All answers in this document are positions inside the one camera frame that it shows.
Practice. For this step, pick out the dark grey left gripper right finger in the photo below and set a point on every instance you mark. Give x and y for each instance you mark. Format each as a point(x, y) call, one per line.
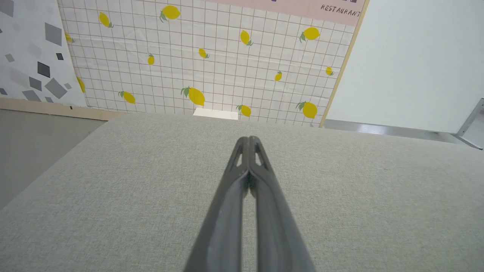
point(276, 226)

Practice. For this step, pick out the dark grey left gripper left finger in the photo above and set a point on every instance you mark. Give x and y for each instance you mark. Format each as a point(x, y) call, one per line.
point(225, 226)

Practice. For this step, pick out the white rectangular box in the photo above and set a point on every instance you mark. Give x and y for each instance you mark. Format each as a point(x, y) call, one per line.
point(215, 113)

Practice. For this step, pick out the lemon print grid panel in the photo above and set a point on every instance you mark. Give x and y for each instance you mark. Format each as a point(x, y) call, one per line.
point(227, 64)

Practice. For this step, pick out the white grey terrazzo print panel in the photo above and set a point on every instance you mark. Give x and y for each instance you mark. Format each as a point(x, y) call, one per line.
point(30, 49)

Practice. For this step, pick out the grey metal frame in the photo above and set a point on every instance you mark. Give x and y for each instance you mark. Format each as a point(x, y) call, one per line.
point(470, 124)

